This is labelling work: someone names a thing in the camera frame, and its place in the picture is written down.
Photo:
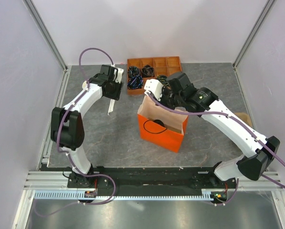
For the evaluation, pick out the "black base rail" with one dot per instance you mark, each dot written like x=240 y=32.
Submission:
x=154 y=181

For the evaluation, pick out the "black cup lid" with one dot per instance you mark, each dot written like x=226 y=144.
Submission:
x=159 y=122

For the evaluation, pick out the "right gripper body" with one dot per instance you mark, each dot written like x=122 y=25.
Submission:
x=167 y=98

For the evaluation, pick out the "dark patterned rolled tie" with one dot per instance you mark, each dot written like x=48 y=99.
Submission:
x=133 y=71

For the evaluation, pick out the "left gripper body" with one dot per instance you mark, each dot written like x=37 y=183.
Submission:
x=115 y=90

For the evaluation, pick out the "wooden compartment tray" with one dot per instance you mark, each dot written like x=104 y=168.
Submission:
x=162 y=66

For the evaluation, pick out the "white cable duct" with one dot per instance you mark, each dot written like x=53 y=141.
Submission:
x=87 y=195

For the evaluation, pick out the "white straw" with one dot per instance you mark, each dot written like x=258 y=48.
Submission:
x=111 y=106

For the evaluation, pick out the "stack of paper cups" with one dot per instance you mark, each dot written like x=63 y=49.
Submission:
x=84 y=85

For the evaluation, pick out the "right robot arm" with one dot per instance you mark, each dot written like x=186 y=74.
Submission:
x=258 y=150

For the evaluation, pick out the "blue striped rolled tie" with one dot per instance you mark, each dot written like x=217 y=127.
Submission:
x=135 y=82

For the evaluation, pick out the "black brown rolled tie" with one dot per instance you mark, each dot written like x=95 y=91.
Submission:
x=147 y=71

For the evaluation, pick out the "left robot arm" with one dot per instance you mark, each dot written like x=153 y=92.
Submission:
x=67 y=129

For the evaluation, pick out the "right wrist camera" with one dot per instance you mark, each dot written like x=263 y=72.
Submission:
x=154 y=87

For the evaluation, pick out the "orange paper bag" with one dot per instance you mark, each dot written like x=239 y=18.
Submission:
x=171 y=137

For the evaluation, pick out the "green yellow rolled tie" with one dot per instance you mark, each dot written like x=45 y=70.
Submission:
x=162 y=78

